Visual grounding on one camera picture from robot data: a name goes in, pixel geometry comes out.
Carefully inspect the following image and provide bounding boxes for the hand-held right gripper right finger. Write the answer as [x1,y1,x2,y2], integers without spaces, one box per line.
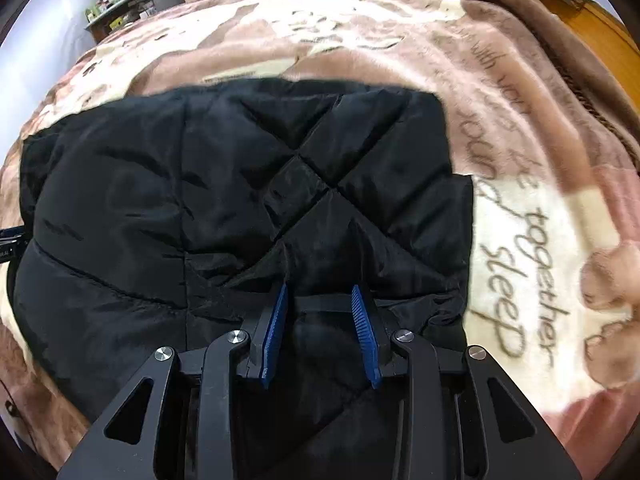
[351,284,584,480]

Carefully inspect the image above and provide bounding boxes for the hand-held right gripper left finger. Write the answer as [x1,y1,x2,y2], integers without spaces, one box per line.
[56,282,291,480]

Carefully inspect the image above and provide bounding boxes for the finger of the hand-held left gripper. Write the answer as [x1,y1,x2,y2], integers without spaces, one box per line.
[0,226,27,264]

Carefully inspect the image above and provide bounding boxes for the black puffer jacket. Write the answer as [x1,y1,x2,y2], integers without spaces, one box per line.
[12,79,477,480]

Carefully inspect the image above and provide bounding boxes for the brown printed blanket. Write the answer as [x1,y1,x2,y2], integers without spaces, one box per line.
[0,0,640,463]

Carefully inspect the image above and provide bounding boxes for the cluttered grey desk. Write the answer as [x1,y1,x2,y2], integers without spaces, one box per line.
[82,0,201,45]

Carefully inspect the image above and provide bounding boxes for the wooden headboard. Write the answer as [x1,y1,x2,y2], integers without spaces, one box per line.
[537,0,640,128]

